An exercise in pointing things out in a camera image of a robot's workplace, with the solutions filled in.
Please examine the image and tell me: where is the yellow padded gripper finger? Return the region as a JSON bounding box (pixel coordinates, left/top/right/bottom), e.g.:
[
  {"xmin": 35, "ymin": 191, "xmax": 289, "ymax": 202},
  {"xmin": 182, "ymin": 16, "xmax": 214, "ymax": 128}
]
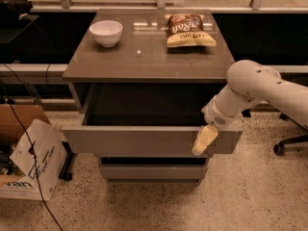
[{"xmin": 192, "ymin": 124, "xmax": 218, "ymax": 155}]

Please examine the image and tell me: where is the grey top drawer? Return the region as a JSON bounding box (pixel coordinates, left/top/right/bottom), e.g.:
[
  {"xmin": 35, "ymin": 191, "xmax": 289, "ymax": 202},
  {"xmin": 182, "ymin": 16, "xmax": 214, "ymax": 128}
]
[{"xmin": 61, "ymin": 84, "xmax": 244, "ymax": 156}]

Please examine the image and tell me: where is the grey drawer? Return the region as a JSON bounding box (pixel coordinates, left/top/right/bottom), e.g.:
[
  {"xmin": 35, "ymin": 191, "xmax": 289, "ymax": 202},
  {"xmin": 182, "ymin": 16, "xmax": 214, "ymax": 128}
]
[
  {"xmin": 61, "ymin": 84, "xmax": 244, "ymax": 156},
  {"xmin": 99, "ymin": 166, "xmax": 208, "ymax": 180}
]

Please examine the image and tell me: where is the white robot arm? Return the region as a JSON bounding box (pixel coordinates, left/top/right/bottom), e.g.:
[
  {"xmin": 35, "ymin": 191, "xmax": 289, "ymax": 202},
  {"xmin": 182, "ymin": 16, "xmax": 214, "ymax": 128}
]
[{"xmin": 192, "ymin": 60, "xmax": 308, "ymax": 155}]

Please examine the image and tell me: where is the grey drawer cabinet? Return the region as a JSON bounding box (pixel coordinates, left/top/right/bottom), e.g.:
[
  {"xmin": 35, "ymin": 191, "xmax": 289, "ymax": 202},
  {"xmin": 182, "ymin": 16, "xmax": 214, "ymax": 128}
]
[{"xmin": 63, "ymin": 9, "xmax": 242, "ymax": 184}]

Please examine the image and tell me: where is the grey bottom drawer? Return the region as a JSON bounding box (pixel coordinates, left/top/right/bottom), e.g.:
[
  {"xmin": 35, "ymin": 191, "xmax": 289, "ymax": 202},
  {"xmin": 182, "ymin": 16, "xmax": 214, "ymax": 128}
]
[{"xmin": 99, "ymin": 166, "xmax": 208, "ymax": 180}]

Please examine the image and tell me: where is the black office chair base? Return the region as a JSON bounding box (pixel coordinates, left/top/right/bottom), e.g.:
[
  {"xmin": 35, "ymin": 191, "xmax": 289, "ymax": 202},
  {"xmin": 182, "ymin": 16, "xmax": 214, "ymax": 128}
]
[{"xmin": 272, "ymin": 113, "xmax": 308, "ymax": 157}]

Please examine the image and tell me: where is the brown yellow chips bag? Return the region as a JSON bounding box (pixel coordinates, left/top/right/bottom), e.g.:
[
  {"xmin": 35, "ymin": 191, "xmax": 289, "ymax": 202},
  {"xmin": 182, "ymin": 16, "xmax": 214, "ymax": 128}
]
[{"xmin": 165, "ymin": 13, "xmax": 217, "ymax": 48}]

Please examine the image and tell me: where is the white ceramic bowl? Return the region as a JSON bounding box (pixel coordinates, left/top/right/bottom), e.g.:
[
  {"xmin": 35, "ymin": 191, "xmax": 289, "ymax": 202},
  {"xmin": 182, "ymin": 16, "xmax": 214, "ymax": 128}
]
[{"xmin": 90, "ymin": 20, "xmax": 123, "ymax": 47}]

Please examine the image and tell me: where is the black table leg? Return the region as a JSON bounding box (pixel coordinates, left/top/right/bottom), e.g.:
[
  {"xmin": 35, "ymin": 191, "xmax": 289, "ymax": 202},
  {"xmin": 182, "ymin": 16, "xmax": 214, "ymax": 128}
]
[{"xmin": 59, "ymin": 141, "xmax": 74, "ymax": 181}]

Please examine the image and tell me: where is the white cardboard box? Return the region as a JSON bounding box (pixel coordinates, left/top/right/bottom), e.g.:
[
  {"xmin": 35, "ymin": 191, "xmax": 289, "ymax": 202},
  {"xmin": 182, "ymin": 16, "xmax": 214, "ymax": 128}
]
[{"xmin": 0, "ymin": 104, "xmax": 67, "ymax": 200}]

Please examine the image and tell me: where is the black bag on desk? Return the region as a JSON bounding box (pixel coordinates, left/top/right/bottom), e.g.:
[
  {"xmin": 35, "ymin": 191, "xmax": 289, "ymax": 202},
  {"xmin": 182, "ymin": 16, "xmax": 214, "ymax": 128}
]
[{"xmin": 0, "ymin": 0, "xmax": 33, "ymax": 24}]

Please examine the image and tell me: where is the black cable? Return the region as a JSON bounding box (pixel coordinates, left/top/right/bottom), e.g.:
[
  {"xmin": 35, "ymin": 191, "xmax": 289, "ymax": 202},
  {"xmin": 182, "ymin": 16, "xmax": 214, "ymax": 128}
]
[{"xmin": 0, "ymin": 63, "xmax": 65, "ymax": 231}]

